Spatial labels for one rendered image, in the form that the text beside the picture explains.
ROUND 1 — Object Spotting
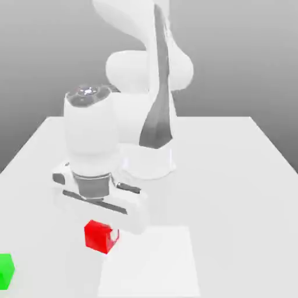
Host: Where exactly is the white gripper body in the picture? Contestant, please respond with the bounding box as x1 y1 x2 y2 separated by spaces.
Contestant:
52 179 148 235

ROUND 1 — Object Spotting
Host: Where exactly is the small red cube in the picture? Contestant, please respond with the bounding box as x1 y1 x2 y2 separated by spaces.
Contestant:
84 219 120 255

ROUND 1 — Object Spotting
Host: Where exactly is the small green cube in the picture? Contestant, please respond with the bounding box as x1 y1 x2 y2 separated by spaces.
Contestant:
0 253 16 291

